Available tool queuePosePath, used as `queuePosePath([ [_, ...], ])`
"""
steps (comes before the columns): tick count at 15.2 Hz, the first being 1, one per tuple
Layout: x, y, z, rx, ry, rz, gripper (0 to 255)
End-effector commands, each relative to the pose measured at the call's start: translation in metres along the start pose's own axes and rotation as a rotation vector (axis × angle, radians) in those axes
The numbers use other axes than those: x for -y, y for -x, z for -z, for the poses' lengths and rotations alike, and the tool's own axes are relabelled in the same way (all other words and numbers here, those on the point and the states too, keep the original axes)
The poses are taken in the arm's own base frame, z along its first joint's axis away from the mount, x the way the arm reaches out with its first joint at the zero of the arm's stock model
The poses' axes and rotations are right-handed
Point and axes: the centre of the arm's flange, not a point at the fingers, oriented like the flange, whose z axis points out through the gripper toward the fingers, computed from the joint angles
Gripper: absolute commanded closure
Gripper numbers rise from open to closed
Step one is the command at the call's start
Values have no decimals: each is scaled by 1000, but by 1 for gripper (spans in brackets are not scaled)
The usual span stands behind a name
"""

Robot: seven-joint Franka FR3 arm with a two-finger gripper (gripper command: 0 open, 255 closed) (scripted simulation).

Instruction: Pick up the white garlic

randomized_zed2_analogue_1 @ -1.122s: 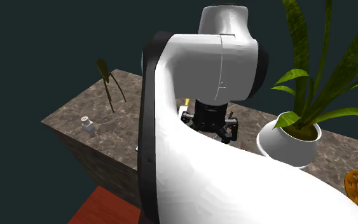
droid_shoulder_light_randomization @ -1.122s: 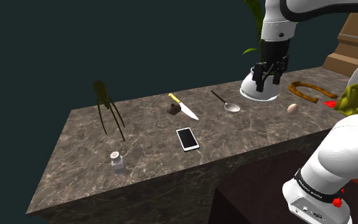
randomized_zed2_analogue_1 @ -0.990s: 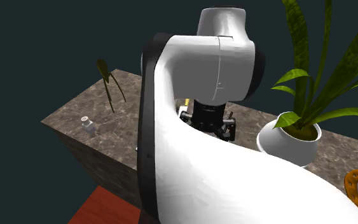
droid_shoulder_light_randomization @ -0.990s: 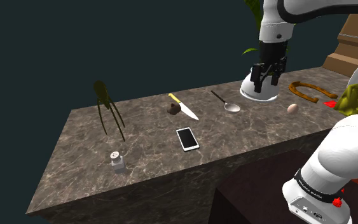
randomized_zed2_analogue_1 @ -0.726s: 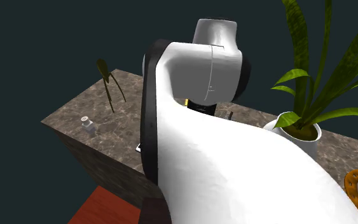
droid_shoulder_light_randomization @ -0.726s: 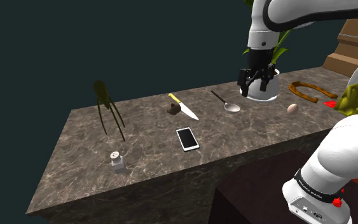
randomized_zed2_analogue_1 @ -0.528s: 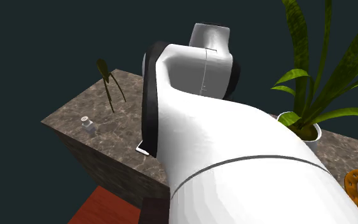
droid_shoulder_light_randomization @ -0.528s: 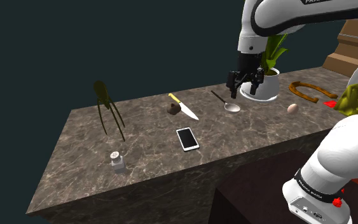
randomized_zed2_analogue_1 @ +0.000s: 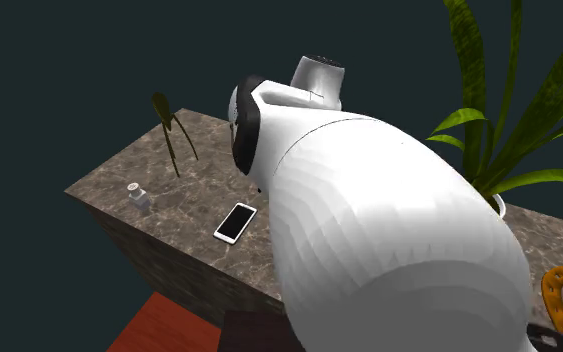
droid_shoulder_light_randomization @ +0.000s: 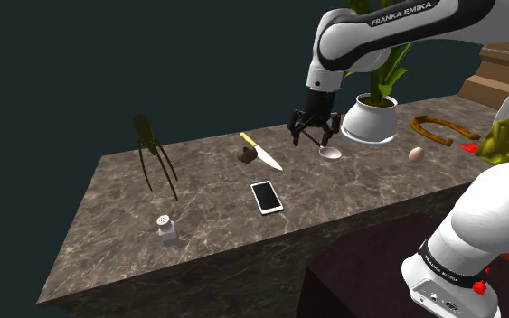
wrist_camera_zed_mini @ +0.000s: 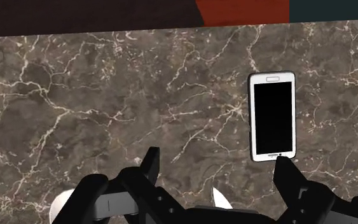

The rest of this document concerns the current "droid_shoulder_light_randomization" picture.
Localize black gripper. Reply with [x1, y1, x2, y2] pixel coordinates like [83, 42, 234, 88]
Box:
[286, 89, 343, 147]

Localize green plant in white pot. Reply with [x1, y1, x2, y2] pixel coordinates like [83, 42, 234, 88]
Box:
[340, 0, 415, 145]

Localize small brown round lump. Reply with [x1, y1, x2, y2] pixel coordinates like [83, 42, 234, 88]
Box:
[237, 145, 259, 165]

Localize white smartphone with black screen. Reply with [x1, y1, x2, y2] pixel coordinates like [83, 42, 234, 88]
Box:
[249, 180, 285, 217]

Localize brown horseshoe shaped object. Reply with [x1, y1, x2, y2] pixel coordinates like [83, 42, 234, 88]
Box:
[410, 115, 481, 148]

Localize dark olive three-legged juicer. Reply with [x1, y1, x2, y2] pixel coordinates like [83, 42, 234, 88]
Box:
[131, 114, 180, 202]

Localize brown wooden stairs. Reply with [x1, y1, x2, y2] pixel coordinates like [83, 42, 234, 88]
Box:
[457, 38, 509, 125]

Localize yellow green figure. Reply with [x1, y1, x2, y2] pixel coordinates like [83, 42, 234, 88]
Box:
[474, 117, 509, 166]

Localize glass salt shaker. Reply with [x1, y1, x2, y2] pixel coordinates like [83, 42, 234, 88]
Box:
[156, 213, 181, 248]

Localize silver spoon with dark handle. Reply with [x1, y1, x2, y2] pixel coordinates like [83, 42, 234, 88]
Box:
[302, 128, 343, 161]

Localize yellow handled knife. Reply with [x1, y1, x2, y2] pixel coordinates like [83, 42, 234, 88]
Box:
[239, 131, 284, 172]

